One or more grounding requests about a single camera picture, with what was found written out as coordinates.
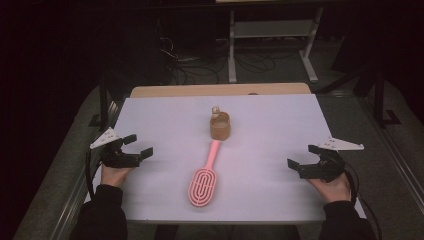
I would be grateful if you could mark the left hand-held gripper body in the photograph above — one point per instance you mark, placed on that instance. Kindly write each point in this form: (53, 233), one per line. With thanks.
(116, 158)

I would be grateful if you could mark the white board sheet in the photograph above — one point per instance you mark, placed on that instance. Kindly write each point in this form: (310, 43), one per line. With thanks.
(266, 133)

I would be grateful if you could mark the person's right hand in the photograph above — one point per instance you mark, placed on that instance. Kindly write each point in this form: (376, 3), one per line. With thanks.
(335, 190)

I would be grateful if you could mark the black metal stand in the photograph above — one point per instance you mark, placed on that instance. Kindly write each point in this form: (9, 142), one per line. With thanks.
(104, 103)
(380, 96)

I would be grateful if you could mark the person's left hand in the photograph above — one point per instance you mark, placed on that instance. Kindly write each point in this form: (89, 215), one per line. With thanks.
(114, 176)

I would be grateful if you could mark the tan cup with bear figure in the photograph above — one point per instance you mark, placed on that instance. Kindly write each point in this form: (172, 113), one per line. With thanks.
(220, 130)

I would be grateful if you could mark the pink hairbrush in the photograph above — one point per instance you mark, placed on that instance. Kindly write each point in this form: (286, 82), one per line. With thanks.
(202, 184)

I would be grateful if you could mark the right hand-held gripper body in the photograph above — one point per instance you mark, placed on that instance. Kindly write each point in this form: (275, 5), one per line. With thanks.
(328, 166)

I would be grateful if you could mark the white metal desk frame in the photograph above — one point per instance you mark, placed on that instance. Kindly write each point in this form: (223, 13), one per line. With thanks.
(273, 30)

